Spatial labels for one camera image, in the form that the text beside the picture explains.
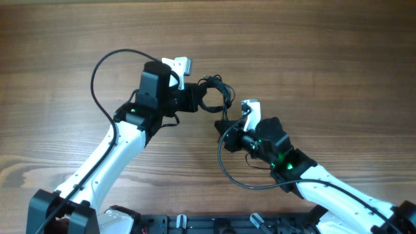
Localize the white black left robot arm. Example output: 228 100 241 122
26 57 203 233

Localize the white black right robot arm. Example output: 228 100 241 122
214 117 415 233

